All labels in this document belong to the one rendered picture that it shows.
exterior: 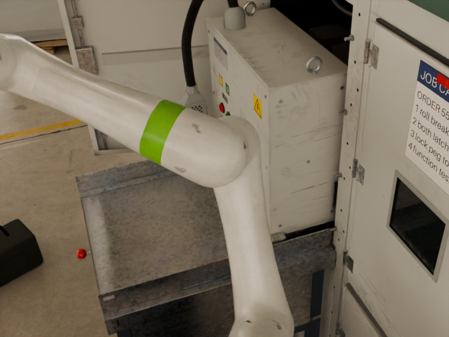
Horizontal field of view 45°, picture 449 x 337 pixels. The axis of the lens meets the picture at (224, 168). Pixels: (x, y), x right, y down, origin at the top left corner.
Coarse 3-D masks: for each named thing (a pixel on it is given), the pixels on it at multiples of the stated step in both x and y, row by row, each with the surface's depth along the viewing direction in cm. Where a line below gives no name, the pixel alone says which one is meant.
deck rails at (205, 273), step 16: (144, 160) 189; (80, 176) 184; (96, 176) 186; (112, 176) 188; (128, 176) 191; (144, 176) 193; (160, 176) 192; (80, 192) 187; (96, 192) 187; (288, 240) 153; (304, 240) 155; (320, 240) 158; (288, 256) 157; (176, 272) 146; (192, 272) 148; (208, 272) 150; (224, 272) 152; (128, 288) 143; (144, 288) 145; (160, 288) 147; (176, 288) 149; (112, 304) 144; (128, 304) 146
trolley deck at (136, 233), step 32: (128, 192) 186; (160, 192) 185; (192, 192) 184; (96, 224) 174; (128, 224) 173; (160, 224) 172; (192, 224) 171; (96, 256) 162; (128, 256) 162; (160, 256) 161; (192, 256) 160; (224, 256) 159; (320, 256) 157; (192, 288) 150; (224, 288) 151; (128, 320) 145
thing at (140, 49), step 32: (64, 0) 174; (96, 0) 175; (128, 0) 176; (160, 0) 176; (224, 0) 178; (96, 32) 181; (128, 32) 182; (160, 32) 183; (192, 32) 183; (96, 64) 187; (128, 64) 189; (160, 64) 190; (160, 96) 197
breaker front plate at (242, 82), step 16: (208, 32) 165; (224, 48) 153; (240, 64) 143; (224, 80) 161; (240, 80) 147; (256, 80) 134; (240, 96) 150; (224, 112) 170; (240, 112) 154; (256, 128) 143
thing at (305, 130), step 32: (224, 32) 156; (256, 32) 154; (288, 32) 153; (256, 64) 138; (288, 64) 136; (288, 96) 130; (320, 96) 133; (288, 128) 135; (320, 128) 138; (288, 160) 141; (320, 160) 145; (288, 192) 147; (320, 192) 151; (288, 224) 154
